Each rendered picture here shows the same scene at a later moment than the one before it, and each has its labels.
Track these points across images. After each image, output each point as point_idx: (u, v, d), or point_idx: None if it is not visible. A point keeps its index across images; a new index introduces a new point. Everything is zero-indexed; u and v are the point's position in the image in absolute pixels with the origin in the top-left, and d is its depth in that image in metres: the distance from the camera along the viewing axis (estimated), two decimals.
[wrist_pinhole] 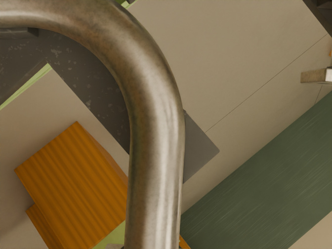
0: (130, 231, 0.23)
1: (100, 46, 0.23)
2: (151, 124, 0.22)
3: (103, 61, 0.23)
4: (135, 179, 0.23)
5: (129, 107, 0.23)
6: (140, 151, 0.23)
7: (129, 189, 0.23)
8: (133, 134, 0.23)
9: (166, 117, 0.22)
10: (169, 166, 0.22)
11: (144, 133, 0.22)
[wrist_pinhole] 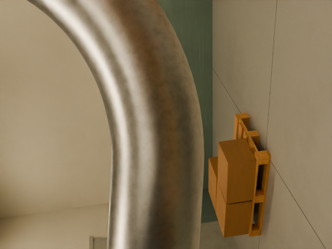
0: None
1: (55, 1, 0.13)
2: (146, 136, 0.13)
3: (63, 27, 0.14)
4: (119, 231, 0.13)
5: (107, 106, 0.13)
6: (127, 184, 0.13)
7: (109, 247, 0.14)
8: (114, 152, 0.13)
9: (173, 124, 0.13)
10: (178, 209, 0.13)
11: (133, 152, 0.13)
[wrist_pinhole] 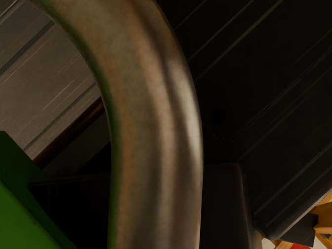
0: None
1: (55, 1, 0.13)
2: (145, 136, 0.13)
3: (63, 27, 0.14)
4: (119, 230, 0.13)
5: (107, 106, 0.13)
6: (127, 183, 0.13)
7: (109, 247, 0.14)
8: (114, 152, 0.13)
9: (172, 124, 0.13)
10: (178, 208, 0.13)
11: (132, 151, 0.13)
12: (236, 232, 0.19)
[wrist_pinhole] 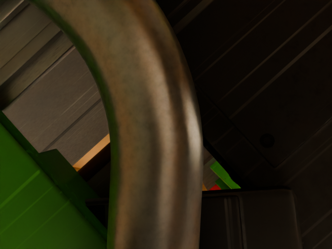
0: None
1: (54, 1, 0.13)
2: (145, 136, 0.13)
3: (62, 27, 0.14)
4: (119, 231, 0.13)
5: (106, 106, 0.13)
6: (127, 184, 0.13)
7: (108, 247, 0.14)
8: (114, 152, 0.13)
9: (172, 124, 0.13)
10: (178, 209, 0.13)
11: (132, 152, 0.13)
12: None
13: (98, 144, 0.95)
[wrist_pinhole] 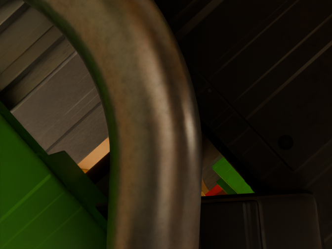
0: None
1: (53, 2, 0.13)
2: (144, 136, 0.13)
3: (61, 28, 0.14)
4: (118, 231, 0.13)
5: (105, 107, 0.13)
6: (126, 184, 0.13)
7: (108, 247, 0.14)
8: (113, 152, 0.13)
9: (171, 124, 0.13)
10: (177, 208, 0.13)
11: (131, 152, 0.13)
12: None
13: (101, 144, 0.94)
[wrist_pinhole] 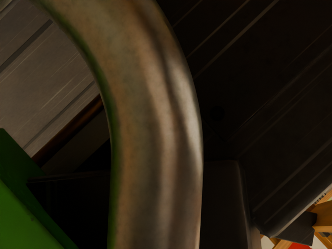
0: None
1: (55, 1, 0.13)
2: (145, 136, 0.13)
3: (63, 27, 0.14)
4: (119, 231, 0.13)
5: (107, 106, 0.13)
6: (127, 184, 0.13)
7: (109, 247, 0.14)
8: (114, 152, 0.13)
9: (172, 124, 0.13)
10: (178, 208, 0.13)
11: (132, 151, 0.13)
12: (235, 228, 0.19)
13: None
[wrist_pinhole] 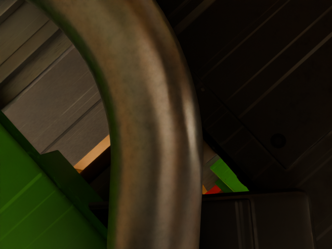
0: None
1: (54, 1, 0.13)
2: (145, 136, 0.13)
3: (62, 27, 0.14)
4: (119, 231, 0.13)
5: (106, 106, 0.13)
6: (127, 184, 0.13)
7: (109, 247, 0.14)
8: (114, 152, 0.13)
9: (172, 124, 0.13)
10: (178, 209, 0.13)
11: (132, 152, 0.13)
12: None
13: (98, 145, 0.94)
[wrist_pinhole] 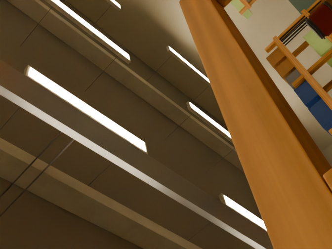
0: None
1: None
2: None
3: None
4: None
5: None
6: None
7: None
8: None
9: None
10: None
11: None
12: None
13: None
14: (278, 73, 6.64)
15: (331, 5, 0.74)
